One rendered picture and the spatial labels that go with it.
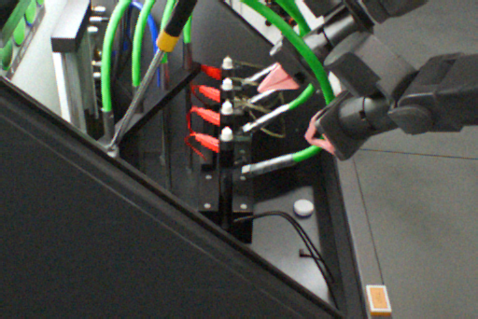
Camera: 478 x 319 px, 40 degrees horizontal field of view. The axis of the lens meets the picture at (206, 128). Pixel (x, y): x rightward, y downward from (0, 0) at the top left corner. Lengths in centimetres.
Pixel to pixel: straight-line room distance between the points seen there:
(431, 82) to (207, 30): 70
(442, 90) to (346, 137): 20
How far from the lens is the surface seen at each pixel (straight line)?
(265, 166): 102
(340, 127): 88
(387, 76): 78
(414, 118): 75
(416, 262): 253
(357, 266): 115
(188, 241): 80
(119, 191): 75
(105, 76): 107
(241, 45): 139
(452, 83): 72
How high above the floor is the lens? 178
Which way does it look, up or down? 36 degrees down
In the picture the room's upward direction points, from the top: straight up
